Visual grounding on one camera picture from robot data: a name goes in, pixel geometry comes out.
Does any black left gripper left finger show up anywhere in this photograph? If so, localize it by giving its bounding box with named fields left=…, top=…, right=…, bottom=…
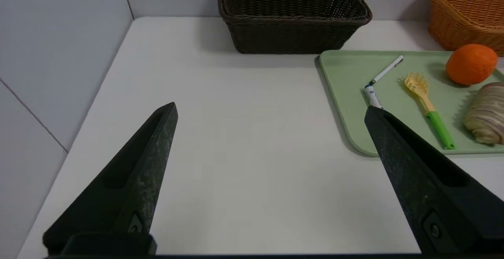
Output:
left=43, top=102, right=178, bottom=255

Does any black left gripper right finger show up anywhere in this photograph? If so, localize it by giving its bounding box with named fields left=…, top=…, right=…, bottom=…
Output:
left=364, top=105, right=504, bottom=255

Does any yellow pasta spoon green handle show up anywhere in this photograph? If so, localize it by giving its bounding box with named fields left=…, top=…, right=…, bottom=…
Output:
left=404, top=72, right=456, bottom=150

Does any thin white stylus pen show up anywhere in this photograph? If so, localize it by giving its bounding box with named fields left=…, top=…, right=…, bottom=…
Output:
left=369, top=55, right=404, bottom=85

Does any orange fruit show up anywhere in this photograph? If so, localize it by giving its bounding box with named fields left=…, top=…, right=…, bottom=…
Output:
left=446, top=44, right=498, bottom=85

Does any orange wicker basket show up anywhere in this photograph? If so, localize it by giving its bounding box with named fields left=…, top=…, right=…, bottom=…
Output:
left=427, top=0, right=504, bottom=57

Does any dark brown wicker basket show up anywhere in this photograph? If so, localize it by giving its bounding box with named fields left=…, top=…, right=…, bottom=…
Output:
left=218, top=0, right=372, bottom=54

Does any light green plastic tray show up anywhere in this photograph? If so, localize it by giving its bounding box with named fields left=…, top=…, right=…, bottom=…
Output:
left=319, top=50, right=504, bottom=157

